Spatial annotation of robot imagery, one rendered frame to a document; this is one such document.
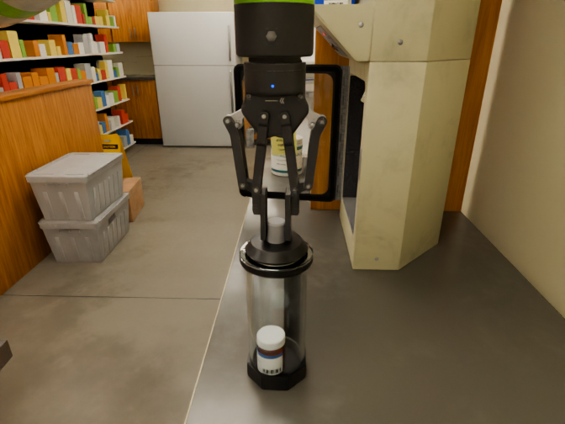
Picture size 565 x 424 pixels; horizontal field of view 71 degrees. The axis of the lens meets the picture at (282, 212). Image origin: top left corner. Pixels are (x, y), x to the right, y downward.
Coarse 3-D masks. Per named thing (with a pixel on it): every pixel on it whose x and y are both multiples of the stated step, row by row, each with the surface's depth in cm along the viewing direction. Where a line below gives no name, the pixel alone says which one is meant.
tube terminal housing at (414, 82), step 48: (384, 0) 72; (432, 0) 72; (480, 0) 84; (384, 48) 76; (432, 48) 76; (384, 96) 79; (432, 96) 82; (384, 144) 83; (432, 144) 88; (384, 192) 87; (432, 192) 95; (384, 240) 92; (432, 240) 104
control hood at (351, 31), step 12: (324, 12) 74; (336, 12) 73; (348, 12) 73; (360, 12) 73; (372, 12) 74; (324, 24) 76; (336, 24) 74; (348, 24) 74; (360, 24) 74; (336, 36) 75; (348, 36) 75; (360, 36) 75; (348, 48) 76; (360, 48) 76; (360, 60) 77
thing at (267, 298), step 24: (240, 264) 56; (264, 264) 54; (288, 264) 54; (264, 288) 55; (288, 288) 55; (264, 312) 57; (288, 312) 57; (264, 336) 59; (288, 336) 59; (264, 360) 60; (288, 360) 60
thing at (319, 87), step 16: (320, 64) 107; (336, 64) 106; (320, 80) 108; (320, 96) 110; (320, 112) 112; (304, 128) 114; (272, 144) 118; (304, 144) 116; (320, 144) 115; (272, 160) 120; (304, 160) 118; (320, 160) 117; (272, 176) 122; (320, 176) 119; (304, 192) 122; (320, 192) 121
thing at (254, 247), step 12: (276, 228) 55; (252, 240) 57; (276, 240) 55; (300, 240) 57; (252, 252) 55; (264, 252) 54; (276, 252) 54; (288, 252) 54; (300, 252) 55; (276, 264) 54
